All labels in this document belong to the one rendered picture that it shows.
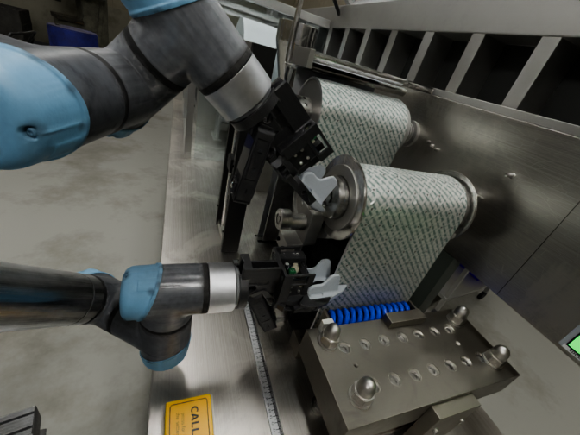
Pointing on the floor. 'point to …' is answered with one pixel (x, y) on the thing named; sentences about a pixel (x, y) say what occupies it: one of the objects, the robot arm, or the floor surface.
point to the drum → (71, 36)
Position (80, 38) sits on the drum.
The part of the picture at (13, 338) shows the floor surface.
